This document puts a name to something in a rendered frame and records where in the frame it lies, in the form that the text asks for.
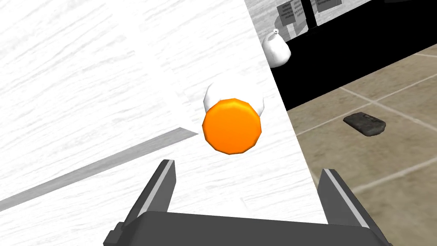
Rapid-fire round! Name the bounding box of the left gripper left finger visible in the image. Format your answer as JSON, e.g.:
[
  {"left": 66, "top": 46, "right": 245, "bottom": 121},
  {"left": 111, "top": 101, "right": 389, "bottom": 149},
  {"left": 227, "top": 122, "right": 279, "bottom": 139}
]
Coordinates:
[{"left": 124, "top": 159, "right": 177, "bottom": 227}]

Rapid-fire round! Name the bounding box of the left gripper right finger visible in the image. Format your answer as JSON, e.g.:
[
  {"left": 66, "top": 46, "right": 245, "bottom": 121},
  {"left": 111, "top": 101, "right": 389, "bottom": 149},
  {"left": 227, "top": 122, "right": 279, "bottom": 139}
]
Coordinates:
[{"left": 317, "top": 168, "right": 370, "bottom": 229}]

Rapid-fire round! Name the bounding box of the dark flat remote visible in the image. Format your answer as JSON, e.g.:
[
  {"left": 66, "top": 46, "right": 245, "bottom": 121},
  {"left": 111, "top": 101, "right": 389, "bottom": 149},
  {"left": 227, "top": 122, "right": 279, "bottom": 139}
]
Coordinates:
[{"left": 343, "top": 111, "right": 387, "bottom": 137}]

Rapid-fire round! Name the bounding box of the orange and white door knob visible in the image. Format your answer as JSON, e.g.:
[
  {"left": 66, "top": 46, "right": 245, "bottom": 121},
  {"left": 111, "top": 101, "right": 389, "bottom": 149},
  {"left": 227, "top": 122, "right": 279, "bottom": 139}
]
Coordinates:
[{"left": 201, "top": 76, "right": 265, "bottom": 155}]

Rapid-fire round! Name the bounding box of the black counter with signs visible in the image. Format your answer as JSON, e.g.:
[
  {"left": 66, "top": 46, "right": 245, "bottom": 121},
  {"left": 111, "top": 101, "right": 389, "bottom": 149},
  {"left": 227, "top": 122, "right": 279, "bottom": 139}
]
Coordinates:
[{"left": 269, "top": 0, "right": 437, "bottom": 111}]

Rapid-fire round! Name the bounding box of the white rounded kettle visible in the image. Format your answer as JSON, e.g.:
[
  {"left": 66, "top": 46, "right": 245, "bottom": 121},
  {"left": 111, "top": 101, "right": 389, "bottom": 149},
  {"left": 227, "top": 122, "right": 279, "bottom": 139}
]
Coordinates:
[{"left": 262, "top": 29, "right": 292, "bottom": 69}]

